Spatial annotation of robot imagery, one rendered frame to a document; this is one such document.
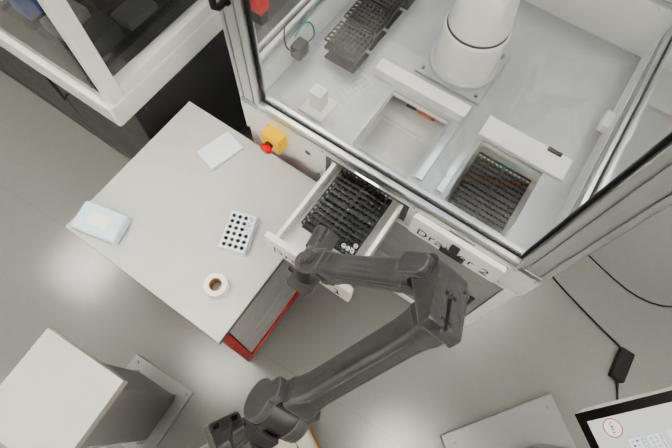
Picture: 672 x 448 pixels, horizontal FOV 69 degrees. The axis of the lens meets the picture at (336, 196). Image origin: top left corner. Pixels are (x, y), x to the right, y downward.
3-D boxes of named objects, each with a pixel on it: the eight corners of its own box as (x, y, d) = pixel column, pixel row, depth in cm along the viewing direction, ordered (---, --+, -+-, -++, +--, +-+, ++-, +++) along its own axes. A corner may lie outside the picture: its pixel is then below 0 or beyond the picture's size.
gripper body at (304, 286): (329, 266, 128) (329, 258, 122) (306, 298, 125) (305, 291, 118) (309, 252, 130) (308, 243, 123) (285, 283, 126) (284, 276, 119)
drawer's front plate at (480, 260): (492, 283, 143) (505, 273, 133) (407, 229, 150) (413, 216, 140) (494, 278, 144) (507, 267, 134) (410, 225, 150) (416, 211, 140)
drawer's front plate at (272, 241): (348, 302, 140) (350, 293, 130) (267, 247, 146) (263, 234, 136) (351, 297, 140) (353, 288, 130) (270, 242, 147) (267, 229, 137)
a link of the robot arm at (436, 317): (444, 304, 67) (487, 340, 71) (431, 241, 79) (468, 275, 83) (239, 427, 86) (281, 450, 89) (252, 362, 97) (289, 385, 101)
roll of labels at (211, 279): (203, 280, 147) (200, 277, 144) (226, 272, 148) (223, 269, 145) (209, 302, 145) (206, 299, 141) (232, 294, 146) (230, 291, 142)
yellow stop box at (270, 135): (278, 157, 156) (276, 145, 150) (260, 145, 158) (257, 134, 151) (288, 145, 158) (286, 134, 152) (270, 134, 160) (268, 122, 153)
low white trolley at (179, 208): (252, 368, 209) (218, 343, 140) (144, 286, 222) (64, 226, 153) (329, 260, 230) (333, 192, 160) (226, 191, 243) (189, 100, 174)
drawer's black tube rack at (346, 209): (350, 262, 143) (352, 256, 137) (302, 230, 147) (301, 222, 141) (390, 205, 151) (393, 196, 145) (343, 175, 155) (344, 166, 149)
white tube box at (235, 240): (246, 257, 151) (244, 253, 147) (220, 250, 151) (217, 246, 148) (258, 221, 156) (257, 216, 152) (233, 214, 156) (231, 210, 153)
